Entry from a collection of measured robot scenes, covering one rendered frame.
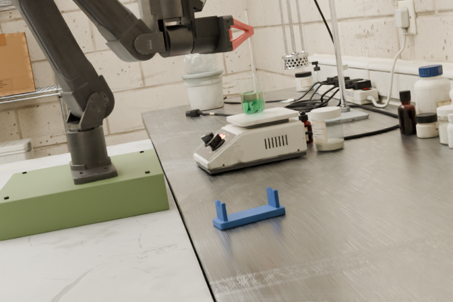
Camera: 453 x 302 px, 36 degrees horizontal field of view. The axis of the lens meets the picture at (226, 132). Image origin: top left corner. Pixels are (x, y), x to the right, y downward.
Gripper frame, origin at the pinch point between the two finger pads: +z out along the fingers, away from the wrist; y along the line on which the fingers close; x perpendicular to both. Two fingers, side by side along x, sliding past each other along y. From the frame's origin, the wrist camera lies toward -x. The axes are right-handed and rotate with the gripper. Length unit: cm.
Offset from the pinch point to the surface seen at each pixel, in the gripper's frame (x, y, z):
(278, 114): 16.5, -6.6, -0.4
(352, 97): 22, 31, 56
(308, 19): -1, 90, 94
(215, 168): 24.5, -3.1, -13.8
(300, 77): 19, 76, 76
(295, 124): 18.6, -8.7, 2.0
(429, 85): 15.1, -19.7, 27.9
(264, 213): 25, -35, -27
